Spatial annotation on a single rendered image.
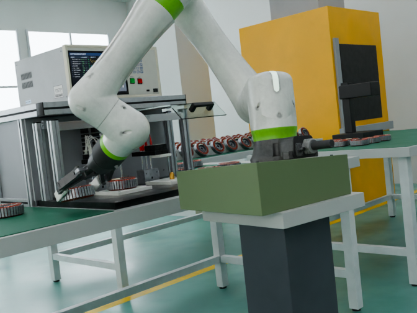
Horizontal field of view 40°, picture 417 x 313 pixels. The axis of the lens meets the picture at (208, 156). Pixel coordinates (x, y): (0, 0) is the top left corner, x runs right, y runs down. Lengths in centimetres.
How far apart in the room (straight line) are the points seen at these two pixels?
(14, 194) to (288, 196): 123
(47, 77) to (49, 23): 739
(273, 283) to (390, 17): 600
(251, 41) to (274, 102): 458
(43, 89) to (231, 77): 86
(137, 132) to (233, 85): 37
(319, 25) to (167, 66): 171
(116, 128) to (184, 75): 468
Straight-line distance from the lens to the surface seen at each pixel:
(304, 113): 571
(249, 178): 137
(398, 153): 313
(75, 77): 215
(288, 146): 150
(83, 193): 175
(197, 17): 173
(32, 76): 236
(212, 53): 172
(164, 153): 226
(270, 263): 155
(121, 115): 150
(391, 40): 731
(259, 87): 155
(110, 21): 1033
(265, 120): 153
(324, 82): 557
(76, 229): 166
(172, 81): 620
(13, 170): 229
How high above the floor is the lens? 98
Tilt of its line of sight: 3 degrees down
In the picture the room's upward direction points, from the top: 6 degrees counter-clockwise
